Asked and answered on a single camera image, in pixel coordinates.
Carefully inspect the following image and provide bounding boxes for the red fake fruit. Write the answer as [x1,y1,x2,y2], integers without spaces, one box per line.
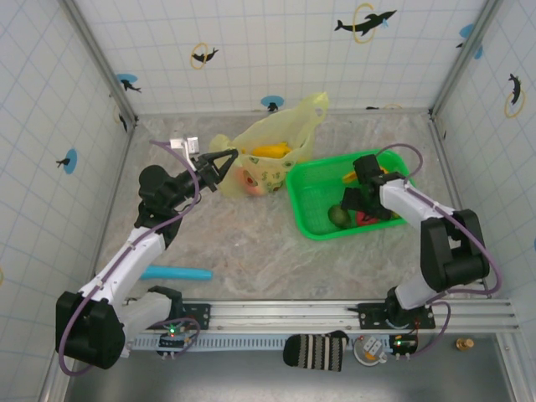
[355,210,384,227]

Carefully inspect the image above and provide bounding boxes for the green fake avocado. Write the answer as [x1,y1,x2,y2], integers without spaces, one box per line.
[327,204,353,229]

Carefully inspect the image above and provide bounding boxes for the green plastic basket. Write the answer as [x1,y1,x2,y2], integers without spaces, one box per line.
[286,149,416,242]

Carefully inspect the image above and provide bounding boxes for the long yellow fake fruit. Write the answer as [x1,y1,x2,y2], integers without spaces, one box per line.
[250,143,282,159]

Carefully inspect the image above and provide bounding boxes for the yellow translucent plastic bag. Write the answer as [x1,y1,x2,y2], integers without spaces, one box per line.
[209,91,330,198]

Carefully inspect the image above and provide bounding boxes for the fake banana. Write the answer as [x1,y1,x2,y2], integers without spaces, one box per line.
[342,166,389,183]

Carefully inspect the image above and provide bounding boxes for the seal blue circle sticker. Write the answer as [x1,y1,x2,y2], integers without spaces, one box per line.
[260,95,285,113]

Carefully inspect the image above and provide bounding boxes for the turquoise plastic cylinder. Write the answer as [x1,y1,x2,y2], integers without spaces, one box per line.
[141,265,214,282]

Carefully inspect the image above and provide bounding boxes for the fish blue oval sticker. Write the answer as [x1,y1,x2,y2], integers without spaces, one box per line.
[56,148,80,174]

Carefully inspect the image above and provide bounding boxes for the shark blue oval sticker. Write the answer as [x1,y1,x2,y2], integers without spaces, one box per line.
[116,73,142,94]

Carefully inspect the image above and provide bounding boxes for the black beige striped sock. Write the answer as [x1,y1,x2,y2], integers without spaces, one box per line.
[282,330,349,372]

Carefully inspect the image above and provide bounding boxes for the small black fish ring sticker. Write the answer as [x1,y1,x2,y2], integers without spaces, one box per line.
[112,104,129,134]

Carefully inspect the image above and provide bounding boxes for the small dolphin yellow ring sticker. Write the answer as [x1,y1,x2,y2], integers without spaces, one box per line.
[190,41,220,70]

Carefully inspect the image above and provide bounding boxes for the aluminium mounting rail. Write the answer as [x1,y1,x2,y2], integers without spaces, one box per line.
[125,297,523,336]

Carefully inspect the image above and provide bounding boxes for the aluminium frame post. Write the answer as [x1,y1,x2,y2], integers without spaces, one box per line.
[429,0,503,118]
[62,0,138,125]

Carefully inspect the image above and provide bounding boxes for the whale dolphin ring sticker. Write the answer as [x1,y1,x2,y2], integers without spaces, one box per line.
[333,3,398,45]

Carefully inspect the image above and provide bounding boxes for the tall dolphin yellow ring sticker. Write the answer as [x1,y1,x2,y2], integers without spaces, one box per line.
[503,73,527,119]

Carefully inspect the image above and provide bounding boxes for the white slotted cable duct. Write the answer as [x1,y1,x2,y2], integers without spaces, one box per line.
[125,334,393,352]

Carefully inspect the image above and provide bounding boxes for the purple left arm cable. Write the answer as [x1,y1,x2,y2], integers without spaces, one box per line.
[57,140,202,376]

